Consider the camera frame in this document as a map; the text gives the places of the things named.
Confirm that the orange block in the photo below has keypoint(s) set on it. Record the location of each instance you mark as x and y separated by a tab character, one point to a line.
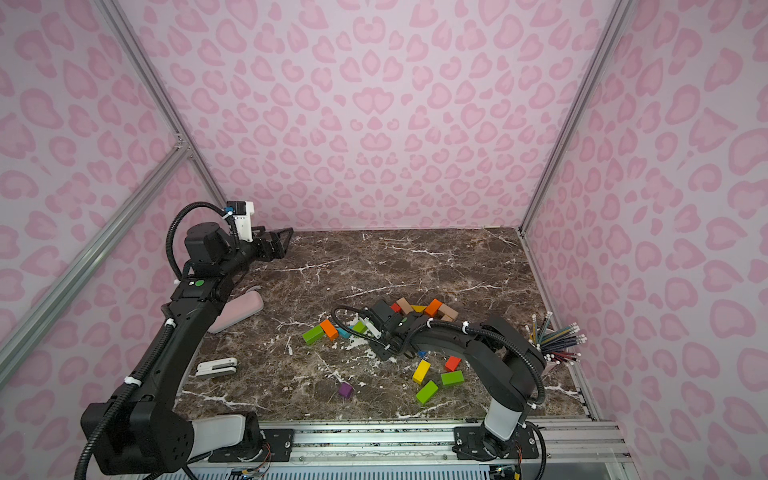
330	331
433	308

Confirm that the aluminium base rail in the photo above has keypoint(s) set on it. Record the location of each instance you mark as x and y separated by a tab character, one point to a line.
428	449

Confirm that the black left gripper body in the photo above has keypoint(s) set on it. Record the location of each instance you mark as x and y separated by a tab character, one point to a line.
267	244

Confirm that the green block bottom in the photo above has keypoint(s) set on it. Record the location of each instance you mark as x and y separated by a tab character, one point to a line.
427	392

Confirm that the teal triangle block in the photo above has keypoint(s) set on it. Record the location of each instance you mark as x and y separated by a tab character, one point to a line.
343	332

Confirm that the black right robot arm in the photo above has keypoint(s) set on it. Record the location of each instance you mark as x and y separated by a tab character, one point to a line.
508	366

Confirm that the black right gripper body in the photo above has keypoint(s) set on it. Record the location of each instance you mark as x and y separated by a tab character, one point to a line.
383	315

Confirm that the natural wood block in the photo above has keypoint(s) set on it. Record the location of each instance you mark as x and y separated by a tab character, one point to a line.
404	306
447	313

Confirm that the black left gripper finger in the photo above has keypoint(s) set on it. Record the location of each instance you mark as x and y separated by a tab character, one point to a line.
282	238
271	246

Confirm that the green block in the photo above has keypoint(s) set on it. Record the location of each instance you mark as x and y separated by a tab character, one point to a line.
360	327
452	378
313	335
427	392

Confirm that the bundle of pencils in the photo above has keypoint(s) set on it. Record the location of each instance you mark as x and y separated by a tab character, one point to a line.
558	345

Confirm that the white stapler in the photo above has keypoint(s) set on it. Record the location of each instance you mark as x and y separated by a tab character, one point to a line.
217	368

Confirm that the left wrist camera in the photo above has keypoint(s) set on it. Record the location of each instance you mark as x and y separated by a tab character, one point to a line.
241	212

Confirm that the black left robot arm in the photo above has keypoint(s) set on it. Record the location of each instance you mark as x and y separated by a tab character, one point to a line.
136	431

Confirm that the purple cube block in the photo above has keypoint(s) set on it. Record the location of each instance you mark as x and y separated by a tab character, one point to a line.
346	390

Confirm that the pink pencil case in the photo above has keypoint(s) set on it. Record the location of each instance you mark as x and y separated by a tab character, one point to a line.
236	310

